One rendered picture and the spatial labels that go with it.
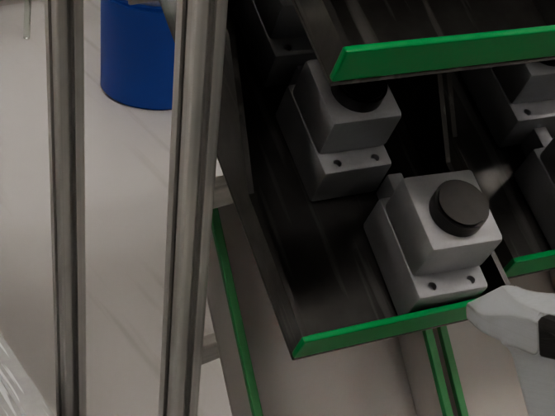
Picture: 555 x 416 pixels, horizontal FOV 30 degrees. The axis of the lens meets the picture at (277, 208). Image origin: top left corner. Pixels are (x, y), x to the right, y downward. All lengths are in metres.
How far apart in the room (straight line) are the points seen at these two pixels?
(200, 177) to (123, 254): 0.59
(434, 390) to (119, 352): 0.43
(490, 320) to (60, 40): 0.40
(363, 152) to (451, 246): 0.09
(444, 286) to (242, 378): 0.15
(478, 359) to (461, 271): 0.21
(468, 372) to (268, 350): 0.16
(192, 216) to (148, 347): 0.47
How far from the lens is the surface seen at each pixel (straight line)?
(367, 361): 0.70
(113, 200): 1.26
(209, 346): 0.67
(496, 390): 0.77
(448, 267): 0.56
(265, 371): 0.67
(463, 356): 0.76
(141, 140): 1.38
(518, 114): 0.67
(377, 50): 0.45
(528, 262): 0.62
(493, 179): 0.67
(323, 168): 0.57
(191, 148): 0.56
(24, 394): 0.85
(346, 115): 0.56
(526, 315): 0.38
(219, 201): 0.60
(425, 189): 0.55
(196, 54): 0.53
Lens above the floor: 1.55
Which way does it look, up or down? 33 degrees down
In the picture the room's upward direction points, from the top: 7 degrees clockwise
